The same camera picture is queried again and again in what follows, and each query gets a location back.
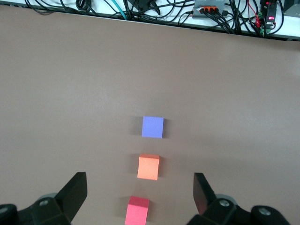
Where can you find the black device with red light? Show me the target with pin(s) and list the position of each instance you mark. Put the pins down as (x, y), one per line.
(270, 11)

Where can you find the purple foam block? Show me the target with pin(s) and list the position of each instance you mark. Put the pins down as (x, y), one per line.
(152, 127)

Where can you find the red foam block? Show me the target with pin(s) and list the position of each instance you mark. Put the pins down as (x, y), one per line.
(137, 212)

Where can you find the green terminal connector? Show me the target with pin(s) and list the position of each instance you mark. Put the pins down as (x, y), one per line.
(262, 31)

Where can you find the orange foam block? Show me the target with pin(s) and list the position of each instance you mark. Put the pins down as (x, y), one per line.
(148, 167)

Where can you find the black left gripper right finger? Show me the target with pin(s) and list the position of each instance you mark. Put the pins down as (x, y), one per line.
(206, 201)

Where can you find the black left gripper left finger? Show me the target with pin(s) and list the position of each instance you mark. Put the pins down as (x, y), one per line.
(68, 199)

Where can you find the grey hub with orange ports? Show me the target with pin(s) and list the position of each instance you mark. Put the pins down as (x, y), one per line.
(198, 13)

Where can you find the brown table cover mat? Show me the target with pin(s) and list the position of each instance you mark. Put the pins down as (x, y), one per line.
(70, 93)

